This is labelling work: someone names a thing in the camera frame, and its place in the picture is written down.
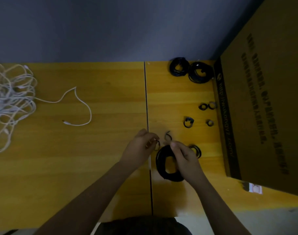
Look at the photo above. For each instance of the person's right hand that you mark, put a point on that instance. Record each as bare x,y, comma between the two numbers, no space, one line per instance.
188,164

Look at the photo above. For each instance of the person's left hand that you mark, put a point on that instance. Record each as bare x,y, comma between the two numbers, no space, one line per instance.
138,153

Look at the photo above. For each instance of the group of black cable ties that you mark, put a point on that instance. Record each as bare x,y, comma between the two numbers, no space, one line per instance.
185,123

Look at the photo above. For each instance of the person's left forearm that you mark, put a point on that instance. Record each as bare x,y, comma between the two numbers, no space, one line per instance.
85,203

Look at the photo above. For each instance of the person's right forearm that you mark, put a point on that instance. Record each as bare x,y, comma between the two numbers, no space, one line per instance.
222,208

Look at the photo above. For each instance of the person's dark clothing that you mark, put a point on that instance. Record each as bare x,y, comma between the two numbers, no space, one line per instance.
139,226

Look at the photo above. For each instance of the small white packet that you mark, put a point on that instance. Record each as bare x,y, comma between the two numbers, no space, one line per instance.
255,188

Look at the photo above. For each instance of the cardboard box with black print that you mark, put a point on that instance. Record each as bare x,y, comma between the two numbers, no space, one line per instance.
266,95

